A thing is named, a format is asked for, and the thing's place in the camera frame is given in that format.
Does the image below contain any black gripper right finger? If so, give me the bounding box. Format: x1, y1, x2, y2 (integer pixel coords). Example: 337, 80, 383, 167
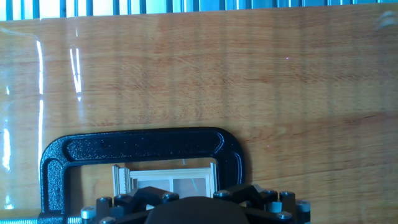
213, 184, 312, 224

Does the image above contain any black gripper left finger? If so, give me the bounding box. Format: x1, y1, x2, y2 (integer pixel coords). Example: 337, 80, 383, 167
81, 185, 180, 224

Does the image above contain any black metal C-clamp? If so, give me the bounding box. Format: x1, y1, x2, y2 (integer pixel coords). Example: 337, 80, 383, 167
0, 126, 246, 224

